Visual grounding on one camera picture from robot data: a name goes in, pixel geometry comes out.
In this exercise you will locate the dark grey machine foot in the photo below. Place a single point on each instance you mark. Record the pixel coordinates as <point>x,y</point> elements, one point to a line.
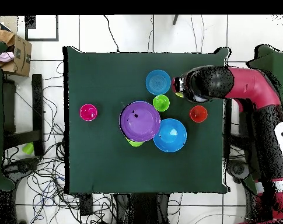
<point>22,165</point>
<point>238,169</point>

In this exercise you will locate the small patterned blue bowl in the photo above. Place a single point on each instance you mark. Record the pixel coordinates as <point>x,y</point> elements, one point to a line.
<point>158,82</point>

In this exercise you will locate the pink plastic cup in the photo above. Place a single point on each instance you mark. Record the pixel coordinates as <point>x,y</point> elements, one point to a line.
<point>88,112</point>

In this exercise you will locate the dark green tablecloth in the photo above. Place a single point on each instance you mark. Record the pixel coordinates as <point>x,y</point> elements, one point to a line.
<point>108,168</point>

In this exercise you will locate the green plastic bowl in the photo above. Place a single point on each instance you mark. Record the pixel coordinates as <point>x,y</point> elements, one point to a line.
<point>134,143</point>

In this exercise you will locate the black power adapter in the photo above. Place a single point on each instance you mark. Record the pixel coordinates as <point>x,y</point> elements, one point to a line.
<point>86,205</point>

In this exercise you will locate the green cup on floor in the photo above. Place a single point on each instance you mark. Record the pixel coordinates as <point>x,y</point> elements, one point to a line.
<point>28,148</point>

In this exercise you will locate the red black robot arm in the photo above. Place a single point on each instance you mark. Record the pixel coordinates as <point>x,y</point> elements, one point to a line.
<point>248,86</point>

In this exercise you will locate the black metal stand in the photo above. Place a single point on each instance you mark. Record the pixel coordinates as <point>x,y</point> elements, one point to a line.
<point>37,105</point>

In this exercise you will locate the orange plastic cup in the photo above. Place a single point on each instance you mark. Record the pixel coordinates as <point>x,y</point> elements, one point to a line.
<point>198,114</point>

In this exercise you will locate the purple plastic bowl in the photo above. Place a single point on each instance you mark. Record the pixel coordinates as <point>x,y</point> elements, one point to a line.
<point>140,121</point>

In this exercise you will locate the pink cloth bundle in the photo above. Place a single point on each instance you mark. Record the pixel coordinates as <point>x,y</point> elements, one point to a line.
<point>6,57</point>

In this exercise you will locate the cardboard box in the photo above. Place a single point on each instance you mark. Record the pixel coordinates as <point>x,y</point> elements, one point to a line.
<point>22,63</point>

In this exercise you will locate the green plastic cup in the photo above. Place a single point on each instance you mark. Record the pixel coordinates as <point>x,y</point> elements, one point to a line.
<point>161,103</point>

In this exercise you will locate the yellow plastic cup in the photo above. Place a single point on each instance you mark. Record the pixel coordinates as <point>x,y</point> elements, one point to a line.
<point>179,94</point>

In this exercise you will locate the large blue plastic bowl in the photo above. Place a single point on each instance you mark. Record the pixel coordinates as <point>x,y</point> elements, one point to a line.
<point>172,136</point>

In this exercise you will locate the black square frame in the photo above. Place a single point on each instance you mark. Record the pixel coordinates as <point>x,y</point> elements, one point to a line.
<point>29,23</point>

